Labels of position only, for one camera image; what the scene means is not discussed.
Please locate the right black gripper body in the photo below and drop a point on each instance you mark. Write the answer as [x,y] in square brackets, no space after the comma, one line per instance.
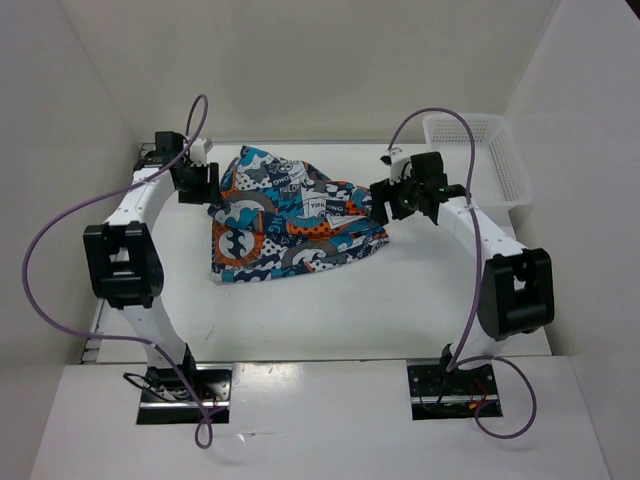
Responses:
[404,198]

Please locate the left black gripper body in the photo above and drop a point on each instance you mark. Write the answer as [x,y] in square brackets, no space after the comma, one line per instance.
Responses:
[194,189]

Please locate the colourful patterned shorts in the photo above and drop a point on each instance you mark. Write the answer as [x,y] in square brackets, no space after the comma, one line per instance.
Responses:
[282,218]

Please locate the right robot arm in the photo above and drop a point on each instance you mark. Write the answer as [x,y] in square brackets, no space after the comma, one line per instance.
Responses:
[513,287]

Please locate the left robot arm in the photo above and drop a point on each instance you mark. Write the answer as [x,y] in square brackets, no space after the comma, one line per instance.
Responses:
[124,266]

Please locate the white plastic basket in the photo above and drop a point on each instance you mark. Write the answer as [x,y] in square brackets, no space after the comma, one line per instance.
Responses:
[499,179]

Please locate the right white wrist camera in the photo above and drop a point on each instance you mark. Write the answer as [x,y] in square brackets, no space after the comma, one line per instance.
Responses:
[400,167]

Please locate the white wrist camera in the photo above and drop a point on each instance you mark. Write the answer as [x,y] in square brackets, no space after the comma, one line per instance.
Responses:
[199,151]
[400,167]

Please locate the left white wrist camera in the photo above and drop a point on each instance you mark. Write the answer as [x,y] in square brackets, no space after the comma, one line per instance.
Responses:
[199,151]

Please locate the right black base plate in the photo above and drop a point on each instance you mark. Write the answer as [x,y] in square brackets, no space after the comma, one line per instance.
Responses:
[438,395]

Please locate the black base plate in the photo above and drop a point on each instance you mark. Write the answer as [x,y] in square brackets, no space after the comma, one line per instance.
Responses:
[173,405]
[438,395]

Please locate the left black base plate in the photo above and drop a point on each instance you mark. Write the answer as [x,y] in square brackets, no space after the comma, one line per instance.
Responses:
[173,405]

